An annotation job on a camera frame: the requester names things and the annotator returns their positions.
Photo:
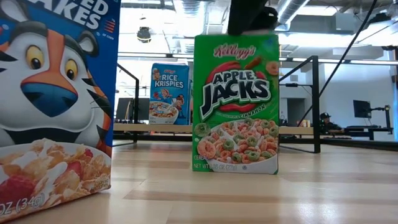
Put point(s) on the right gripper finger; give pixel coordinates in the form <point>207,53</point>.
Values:
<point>245,15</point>
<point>270,20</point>

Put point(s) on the green Apple Jacks cereal box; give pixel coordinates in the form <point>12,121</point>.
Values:
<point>236,102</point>

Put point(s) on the blue Rice Krispies cereal box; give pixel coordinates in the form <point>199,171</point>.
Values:
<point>169,93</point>

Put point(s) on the black monitor on arm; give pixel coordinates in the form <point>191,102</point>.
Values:
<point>362,109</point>

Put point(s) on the blue Frosted Flakes cereal box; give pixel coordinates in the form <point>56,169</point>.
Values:
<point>56,93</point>

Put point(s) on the black ceiling dome fixture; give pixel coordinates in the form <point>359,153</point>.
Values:
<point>144,35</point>

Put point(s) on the long ceiling light strip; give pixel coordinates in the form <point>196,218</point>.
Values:
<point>146,56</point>

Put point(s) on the small tan container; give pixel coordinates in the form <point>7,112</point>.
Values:
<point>305,123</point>

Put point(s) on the person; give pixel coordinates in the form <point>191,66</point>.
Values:
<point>326,126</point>

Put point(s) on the black desk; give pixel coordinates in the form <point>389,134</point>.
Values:
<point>370,132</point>

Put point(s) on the black monitor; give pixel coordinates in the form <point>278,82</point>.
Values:
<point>124,109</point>

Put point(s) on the silver ventilation duct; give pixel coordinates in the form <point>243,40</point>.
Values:
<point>292,11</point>

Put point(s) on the wooden shelf with black frame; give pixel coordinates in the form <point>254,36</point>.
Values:
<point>316,109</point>

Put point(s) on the black table frame rail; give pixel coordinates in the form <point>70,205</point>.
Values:
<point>373,144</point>

